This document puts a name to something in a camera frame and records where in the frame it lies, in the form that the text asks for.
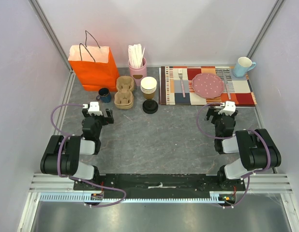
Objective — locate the orange paper gift bag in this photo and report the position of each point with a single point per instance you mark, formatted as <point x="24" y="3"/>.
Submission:
<point x="94" y="66"/>

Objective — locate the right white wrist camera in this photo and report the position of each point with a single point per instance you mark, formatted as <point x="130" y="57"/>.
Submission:
<point x="228" y="108"/>

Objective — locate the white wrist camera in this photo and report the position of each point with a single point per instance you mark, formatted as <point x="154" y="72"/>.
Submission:
<point x="93" y="108"/>
<point x="228" y="108"/>

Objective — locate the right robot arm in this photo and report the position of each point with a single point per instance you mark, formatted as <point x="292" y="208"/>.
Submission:
<point x="257" y="151"/>

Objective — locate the stacked cardboard cup carriers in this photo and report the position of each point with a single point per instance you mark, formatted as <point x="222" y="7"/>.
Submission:
<point x="124" y="99"/>

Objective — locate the slotted cable duct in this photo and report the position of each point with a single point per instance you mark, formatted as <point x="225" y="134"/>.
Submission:
<point x="91" y="198"/>

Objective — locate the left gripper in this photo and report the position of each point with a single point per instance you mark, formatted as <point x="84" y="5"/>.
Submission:
<point x="109" y="119"/>

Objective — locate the colourful patchwork placemat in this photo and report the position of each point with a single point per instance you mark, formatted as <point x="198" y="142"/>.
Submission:
<point x="171" y="93"/>

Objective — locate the dark blue enamel mug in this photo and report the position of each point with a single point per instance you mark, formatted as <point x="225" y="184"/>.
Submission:
<point x="104" y="95"/>

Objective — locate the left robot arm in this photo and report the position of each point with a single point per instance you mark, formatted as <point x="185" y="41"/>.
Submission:
<point x="62" y="154"/>

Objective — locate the pink dotted plate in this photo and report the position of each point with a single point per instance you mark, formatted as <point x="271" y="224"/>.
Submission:
<point x="207" y="85"/>

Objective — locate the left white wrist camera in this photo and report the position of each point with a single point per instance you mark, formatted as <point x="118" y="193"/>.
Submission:
<point x="93" y="108"/>

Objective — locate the stack of paper cups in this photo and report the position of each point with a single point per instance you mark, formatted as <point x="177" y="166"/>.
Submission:
<point x="148" y="87"/>

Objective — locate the cardboard cup carrier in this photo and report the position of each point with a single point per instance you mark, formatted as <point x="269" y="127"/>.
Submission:
<point x="125" y="84"/>

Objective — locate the aluminium front rail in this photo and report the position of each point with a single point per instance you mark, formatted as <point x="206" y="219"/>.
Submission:
<point x="259" y="183"/>

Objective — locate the white wrapped straws bundle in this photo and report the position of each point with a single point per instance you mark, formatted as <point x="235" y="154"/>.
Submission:
<point x="136" y="54"/>

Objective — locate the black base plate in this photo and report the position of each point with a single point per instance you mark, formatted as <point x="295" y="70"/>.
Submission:
<point x="169" y="185"/>

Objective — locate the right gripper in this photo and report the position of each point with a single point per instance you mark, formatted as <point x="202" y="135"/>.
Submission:
<point x="220" y="116"/>

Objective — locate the pink handled knife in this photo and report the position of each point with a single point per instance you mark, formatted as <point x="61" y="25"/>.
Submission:
<point x="226" y="85"/>

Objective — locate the pink handled fork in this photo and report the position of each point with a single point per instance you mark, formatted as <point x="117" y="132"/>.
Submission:
<point x="180" y="74"/>

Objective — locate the light blue mug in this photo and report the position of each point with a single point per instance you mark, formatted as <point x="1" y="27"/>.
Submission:
<point x="243" y="65"/>

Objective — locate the stack of black lids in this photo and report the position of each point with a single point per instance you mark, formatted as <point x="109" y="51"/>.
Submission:
<point x="150" y="106"/>

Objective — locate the pink straw holder cup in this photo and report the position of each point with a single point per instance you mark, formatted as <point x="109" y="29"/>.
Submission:
<point x="138" y="73"/>

